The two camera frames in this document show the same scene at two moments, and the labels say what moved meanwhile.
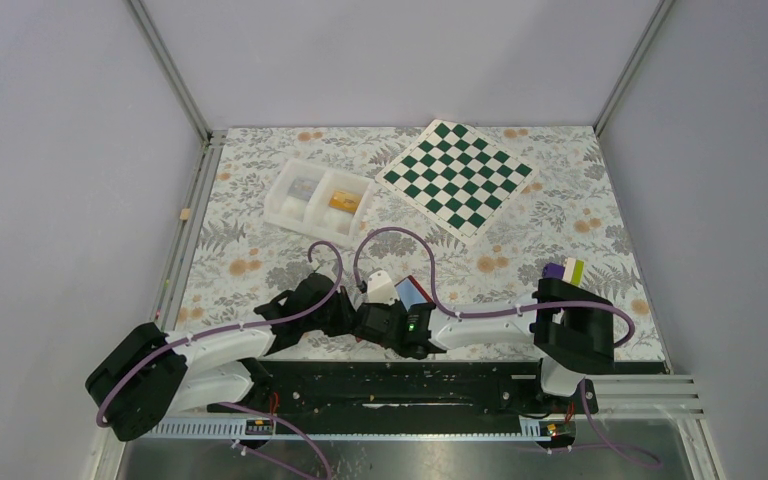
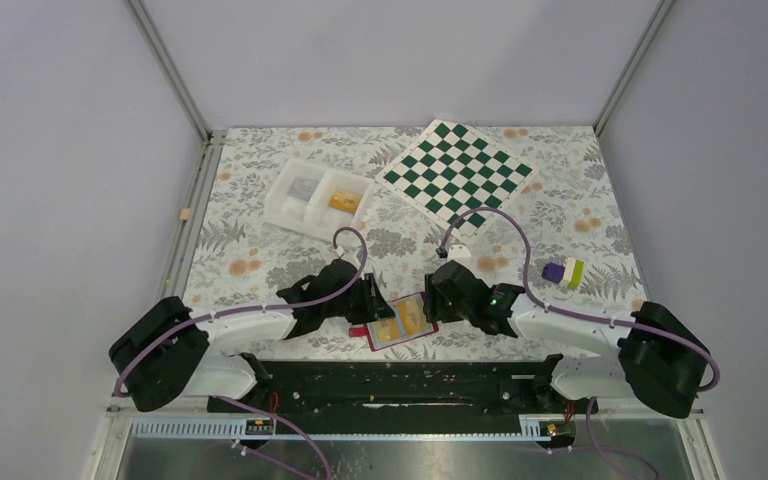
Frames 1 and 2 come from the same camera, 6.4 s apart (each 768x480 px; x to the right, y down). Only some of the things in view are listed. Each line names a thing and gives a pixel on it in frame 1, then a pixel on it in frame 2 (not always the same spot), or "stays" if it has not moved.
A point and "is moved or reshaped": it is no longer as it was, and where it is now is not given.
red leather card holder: [417, 285] is moved or reshaped
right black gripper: [398, 305] → [434, 304]
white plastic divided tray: [319, 201] stays
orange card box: [345, 200] stays
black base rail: [405, 389] stays
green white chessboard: [454, 180] stays
